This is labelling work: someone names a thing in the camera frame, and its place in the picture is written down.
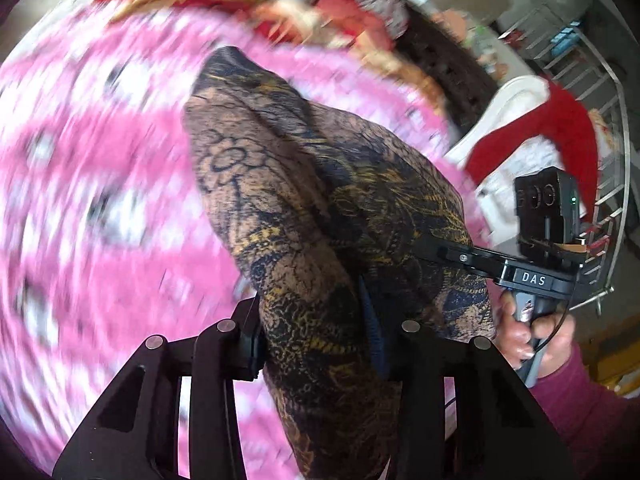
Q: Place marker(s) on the red and gold blanket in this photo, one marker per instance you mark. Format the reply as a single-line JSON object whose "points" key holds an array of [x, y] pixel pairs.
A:
{"points": [[333, 24]]}

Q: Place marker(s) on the red cloth on chair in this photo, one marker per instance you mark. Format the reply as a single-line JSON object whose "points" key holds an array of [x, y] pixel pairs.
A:
{"points": [[563, 121]]}

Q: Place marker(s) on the white plastic chair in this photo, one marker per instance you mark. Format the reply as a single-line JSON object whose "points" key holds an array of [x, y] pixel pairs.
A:
{"points": [[495, 194]]}

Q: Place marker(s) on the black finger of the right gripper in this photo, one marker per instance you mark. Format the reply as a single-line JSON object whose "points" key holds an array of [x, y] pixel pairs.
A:
{"points": [[475, 260]]}

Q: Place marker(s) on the pink penguin fleece blanket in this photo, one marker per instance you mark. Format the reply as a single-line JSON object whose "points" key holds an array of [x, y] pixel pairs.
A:
{"points": [[104, 240]]}

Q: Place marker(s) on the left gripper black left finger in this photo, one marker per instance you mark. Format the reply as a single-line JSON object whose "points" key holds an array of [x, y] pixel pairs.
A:
{"points": [[131, 432]]}

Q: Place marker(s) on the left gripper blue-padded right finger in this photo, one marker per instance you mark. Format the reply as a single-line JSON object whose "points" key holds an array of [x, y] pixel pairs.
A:
{"points": [[446, 405]]}

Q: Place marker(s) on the magenta sleeve right forearm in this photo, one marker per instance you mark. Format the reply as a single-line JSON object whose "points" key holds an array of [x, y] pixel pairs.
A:
{"points": [[599, 429]]}

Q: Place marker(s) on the dark batik patterned garment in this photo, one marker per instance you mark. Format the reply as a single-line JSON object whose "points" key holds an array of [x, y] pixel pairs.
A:
{"points": [[321, 210]]}

